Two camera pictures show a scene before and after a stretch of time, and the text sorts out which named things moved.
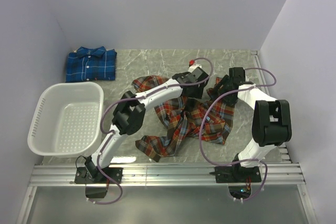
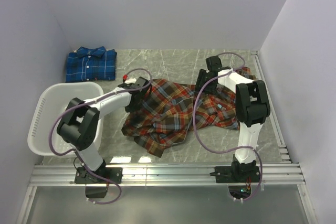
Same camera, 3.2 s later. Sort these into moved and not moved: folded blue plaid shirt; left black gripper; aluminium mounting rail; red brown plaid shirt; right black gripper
Moved: right black gripper; red brown plaid shirt; left black gripper
Not moved: folded blue plaid shirt; aluminium mounting rail
